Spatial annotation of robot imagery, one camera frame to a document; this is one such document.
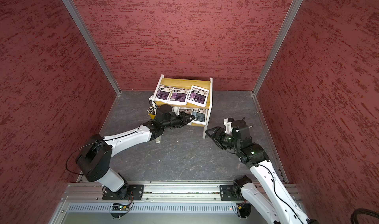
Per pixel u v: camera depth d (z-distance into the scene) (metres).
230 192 0.74
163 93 0.73
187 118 0.78
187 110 0.87
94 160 0.44
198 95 0.72
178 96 0.71
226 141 0.60
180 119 0.72
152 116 0.97
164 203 0.73
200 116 0.81
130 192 0.74
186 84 0.77
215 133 0.63
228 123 0.68
